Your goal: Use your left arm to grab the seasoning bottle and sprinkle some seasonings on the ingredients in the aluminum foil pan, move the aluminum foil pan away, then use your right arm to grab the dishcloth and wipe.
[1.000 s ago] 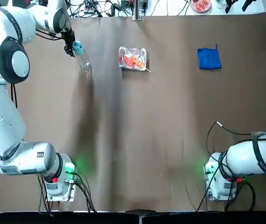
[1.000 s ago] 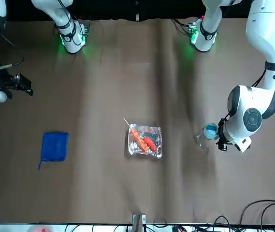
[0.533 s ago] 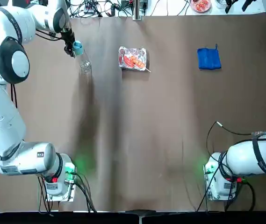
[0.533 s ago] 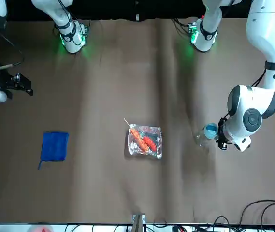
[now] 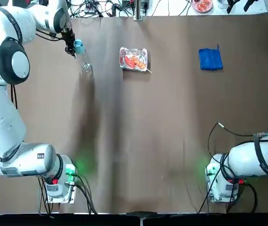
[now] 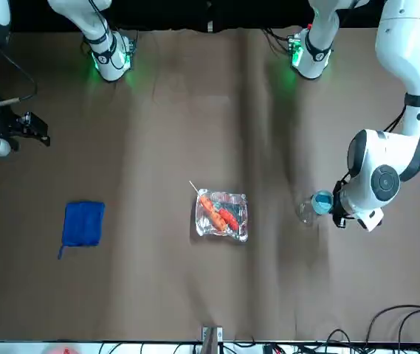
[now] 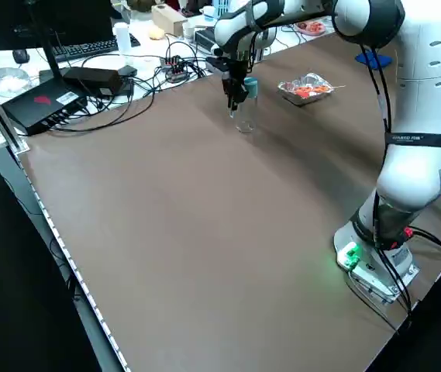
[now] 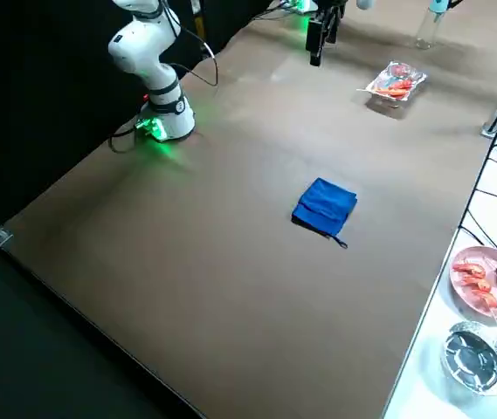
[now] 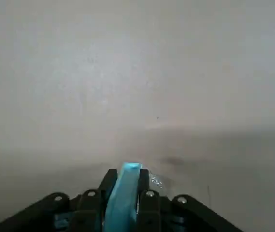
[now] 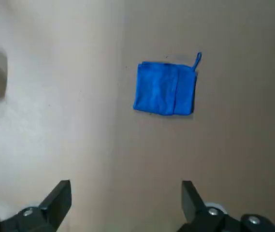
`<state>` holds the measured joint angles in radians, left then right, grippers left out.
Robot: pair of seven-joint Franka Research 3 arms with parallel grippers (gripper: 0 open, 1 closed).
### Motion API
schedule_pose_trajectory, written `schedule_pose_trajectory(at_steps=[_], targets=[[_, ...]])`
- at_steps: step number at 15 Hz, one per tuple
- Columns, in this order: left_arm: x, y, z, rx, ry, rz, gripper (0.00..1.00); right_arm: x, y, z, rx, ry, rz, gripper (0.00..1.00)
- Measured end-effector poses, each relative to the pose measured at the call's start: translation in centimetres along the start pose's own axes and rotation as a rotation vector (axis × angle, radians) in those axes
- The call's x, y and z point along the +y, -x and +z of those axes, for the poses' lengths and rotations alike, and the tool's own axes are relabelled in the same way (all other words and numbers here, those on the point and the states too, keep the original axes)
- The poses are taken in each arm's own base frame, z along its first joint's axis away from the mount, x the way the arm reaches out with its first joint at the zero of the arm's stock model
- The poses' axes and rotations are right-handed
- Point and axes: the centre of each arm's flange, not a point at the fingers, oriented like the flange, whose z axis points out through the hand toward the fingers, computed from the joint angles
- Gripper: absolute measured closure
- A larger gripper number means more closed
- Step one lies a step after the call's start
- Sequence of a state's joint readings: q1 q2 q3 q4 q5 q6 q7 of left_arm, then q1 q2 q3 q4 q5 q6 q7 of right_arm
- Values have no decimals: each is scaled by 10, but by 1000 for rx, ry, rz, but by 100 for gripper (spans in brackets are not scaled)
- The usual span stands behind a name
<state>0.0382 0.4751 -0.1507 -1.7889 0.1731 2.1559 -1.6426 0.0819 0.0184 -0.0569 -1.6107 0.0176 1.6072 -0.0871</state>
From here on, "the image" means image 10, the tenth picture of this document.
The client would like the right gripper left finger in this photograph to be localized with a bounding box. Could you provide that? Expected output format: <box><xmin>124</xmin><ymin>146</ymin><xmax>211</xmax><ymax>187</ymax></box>
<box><xmin>0</xmin><ymin>179</ymin><xmax>72</xmax><ymax>232</ymax></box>

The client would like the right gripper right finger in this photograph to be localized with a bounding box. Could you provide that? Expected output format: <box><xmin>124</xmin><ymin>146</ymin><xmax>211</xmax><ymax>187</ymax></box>
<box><xmin>175</xmin><ymin>180</ymin><xmax>275</xmax><ymax>232</ymax></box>

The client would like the blue dishcloth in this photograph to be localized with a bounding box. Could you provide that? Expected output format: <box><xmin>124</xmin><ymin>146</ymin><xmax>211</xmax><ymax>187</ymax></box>
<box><xmin>132</xmin><ymin>51</ymin><xmax>203</xmax><ymax>117</ymax></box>

